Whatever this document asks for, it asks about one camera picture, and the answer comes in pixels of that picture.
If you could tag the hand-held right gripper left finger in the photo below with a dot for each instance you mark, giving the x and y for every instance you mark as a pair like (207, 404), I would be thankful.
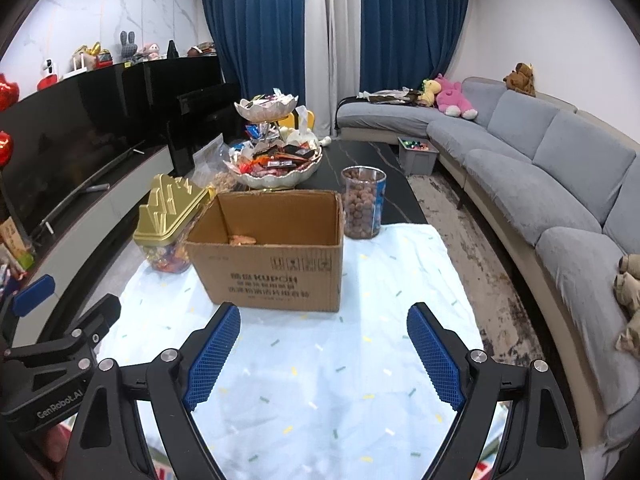
(210, 360)

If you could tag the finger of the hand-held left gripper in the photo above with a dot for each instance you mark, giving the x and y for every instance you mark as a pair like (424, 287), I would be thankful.
(100, 317)
(32, 294)

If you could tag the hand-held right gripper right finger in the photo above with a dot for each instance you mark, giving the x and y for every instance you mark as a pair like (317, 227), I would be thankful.
(435, 360)

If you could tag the brown cardboard box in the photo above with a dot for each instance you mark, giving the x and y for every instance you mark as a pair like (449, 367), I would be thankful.
(280, 270)

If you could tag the colourful snack bags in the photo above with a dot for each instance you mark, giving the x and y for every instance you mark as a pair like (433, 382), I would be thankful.
(15, 255)

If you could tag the light blue tablecloth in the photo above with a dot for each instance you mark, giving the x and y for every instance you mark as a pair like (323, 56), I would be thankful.
(325, 360)

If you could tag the grey remote control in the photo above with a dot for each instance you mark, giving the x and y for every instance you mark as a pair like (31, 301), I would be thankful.
(97, 187)

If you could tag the orange snack packet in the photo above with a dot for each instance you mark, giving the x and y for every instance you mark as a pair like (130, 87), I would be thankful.
(242, 239)

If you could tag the patterned rug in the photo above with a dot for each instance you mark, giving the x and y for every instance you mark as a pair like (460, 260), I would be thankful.
(475, 240)

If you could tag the gold tree-shaped lid jar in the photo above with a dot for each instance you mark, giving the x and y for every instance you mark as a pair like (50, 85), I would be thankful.
(170, 210)

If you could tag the white television cabinet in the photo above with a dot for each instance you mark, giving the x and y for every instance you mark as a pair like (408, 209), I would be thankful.
(135, 170)

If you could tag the black curved television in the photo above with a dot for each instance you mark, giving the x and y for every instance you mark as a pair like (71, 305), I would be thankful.
(75, 130)

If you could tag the clear jar of brown balls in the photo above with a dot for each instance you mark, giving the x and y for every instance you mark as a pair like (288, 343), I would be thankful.
(362, 205)

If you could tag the clear bag of peanuts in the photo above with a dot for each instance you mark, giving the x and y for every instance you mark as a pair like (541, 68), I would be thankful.
(222, 180)

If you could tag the two-tier white bowl stand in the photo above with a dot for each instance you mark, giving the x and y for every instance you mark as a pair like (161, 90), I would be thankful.
(280, 177)

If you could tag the grey curved sofa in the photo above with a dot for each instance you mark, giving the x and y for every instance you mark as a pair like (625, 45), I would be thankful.
(550, 200)

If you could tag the grey storage bin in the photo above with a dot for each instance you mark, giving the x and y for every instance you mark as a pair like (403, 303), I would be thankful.
(419, 162)

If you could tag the tan plush toy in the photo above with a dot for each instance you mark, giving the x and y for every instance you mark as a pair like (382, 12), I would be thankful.
(627, 290)

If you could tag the large pile of snack packets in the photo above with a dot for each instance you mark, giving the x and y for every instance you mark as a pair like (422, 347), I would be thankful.
(272, 160)

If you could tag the white plush toy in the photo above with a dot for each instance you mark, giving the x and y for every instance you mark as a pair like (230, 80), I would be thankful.
(302, 137)

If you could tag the gold white shelf ornament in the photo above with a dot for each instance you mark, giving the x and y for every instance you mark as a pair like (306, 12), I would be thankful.
(92, 57)

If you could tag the yellow tissue box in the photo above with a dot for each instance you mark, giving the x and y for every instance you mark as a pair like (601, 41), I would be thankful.
(307, 120)

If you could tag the black piano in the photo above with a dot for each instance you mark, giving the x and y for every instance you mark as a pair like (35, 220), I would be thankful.
(200, 75)

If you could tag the grey rabbit plush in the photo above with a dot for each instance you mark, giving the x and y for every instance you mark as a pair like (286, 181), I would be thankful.
(129, 50)

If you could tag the pink plush toy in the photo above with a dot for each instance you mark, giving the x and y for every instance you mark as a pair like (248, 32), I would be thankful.
(452, 97)

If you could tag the small pile of snack packets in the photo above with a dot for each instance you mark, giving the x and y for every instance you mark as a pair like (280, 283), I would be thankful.
(267, 99)

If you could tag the brown white cloth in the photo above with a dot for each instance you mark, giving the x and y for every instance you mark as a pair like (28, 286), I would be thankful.
(390, 96)

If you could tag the yellow plush toy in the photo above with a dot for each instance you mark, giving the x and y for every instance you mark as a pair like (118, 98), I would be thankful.
(429, 91)

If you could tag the black pyramid metronome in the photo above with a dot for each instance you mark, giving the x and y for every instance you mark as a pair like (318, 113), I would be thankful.
(172, 51)

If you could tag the brown plush toy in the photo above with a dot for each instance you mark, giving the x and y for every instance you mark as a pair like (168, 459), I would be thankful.
(520, 80)

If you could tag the blue curtain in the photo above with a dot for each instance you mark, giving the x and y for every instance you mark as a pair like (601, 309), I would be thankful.
(250, 35)
(415, 25)

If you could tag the white sheer curtain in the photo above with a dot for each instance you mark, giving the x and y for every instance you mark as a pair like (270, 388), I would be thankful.
(332, 35)

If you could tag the white security camera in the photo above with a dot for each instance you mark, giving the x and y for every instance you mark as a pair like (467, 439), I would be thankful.
(48, 72)

